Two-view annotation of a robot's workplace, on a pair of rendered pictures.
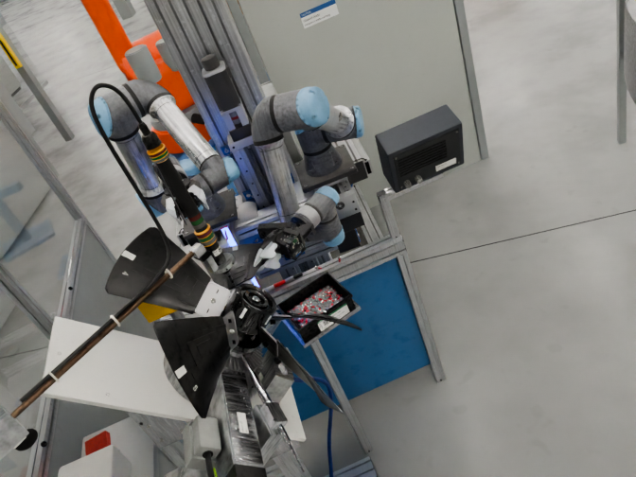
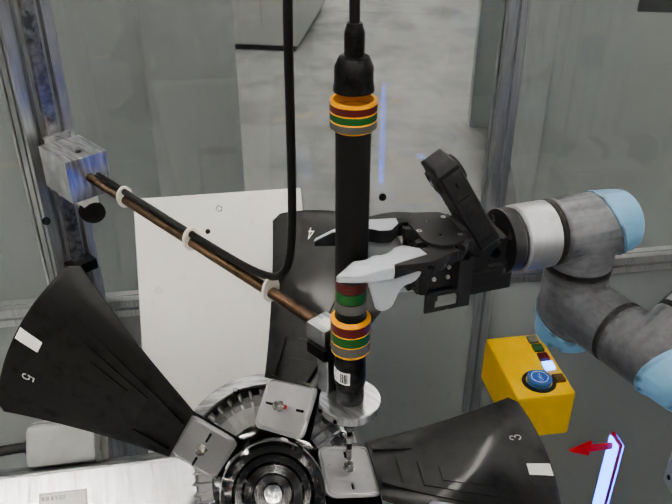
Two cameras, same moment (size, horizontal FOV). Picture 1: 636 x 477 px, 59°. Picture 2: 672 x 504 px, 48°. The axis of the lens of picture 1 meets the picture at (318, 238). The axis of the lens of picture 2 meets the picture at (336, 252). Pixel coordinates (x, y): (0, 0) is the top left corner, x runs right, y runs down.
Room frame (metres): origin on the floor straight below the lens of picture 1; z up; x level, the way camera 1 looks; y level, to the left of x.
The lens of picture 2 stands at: (1.13, -0.39, 1.89)
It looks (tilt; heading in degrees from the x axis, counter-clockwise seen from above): 31 degrees down; 83
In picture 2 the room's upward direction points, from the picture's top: straight up
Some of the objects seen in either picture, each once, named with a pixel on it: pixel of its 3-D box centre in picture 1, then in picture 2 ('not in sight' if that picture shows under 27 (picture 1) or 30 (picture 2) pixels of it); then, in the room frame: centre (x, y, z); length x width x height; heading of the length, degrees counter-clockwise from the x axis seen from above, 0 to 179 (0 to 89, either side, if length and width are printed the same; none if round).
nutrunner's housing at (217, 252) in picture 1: (187, 203); (351, 252); (1.23, 0.26, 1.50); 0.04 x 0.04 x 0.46
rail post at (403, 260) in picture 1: (421, 321); not in sight; (1.60, -0.26, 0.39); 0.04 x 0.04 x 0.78; 1
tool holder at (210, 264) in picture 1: (212, 254); (343, 368); (1.22, 0.27, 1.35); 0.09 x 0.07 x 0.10; 126
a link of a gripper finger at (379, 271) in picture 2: (202, 201); (382, 285); (1.25, 0.23, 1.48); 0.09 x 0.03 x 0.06; 28
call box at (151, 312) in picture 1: (165, 297); (525, 387); (1.58, 0.56, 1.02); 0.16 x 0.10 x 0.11; 91
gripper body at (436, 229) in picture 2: (181, 193); (458, 254); (1.35, 0.29, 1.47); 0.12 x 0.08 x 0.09; 12
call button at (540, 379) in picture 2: not in sight; (539, 379); (1.58, 0.52, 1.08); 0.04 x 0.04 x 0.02
